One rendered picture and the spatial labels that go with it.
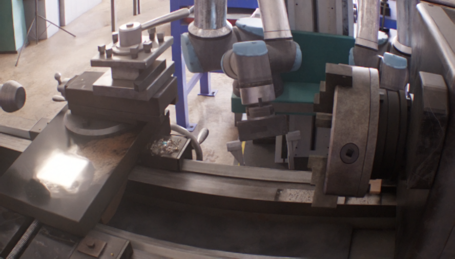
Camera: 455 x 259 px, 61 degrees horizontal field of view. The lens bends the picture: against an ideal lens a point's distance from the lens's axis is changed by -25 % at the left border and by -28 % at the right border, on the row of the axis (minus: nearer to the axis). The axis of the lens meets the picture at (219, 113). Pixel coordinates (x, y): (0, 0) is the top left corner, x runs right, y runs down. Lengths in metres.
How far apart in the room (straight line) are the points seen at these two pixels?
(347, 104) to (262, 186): 0.47
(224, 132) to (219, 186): 1.88
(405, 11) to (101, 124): 1.10
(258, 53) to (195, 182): 0.37
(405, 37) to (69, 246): 1.35
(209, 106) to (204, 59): 1.66
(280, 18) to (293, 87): 0.50
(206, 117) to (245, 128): 1.89
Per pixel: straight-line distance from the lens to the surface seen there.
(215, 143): 2.97
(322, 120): 0.97
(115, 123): 1.27
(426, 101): 0.65
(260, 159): 2.24
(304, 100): 1.84
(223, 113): 3.28
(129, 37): 1.18
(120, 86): 1.18
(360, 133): 0.80
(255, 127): 1.36
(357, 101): 0.81
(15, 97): 1.19
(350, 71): 0.82
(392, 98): 0.88
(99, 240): 1.00
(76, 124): 1.30
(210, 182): 1.22
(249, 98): 1.34
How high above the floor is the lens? 1.55
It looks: 28 degrees down
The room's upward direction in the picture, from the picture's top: 2 degrees counter-clockwise
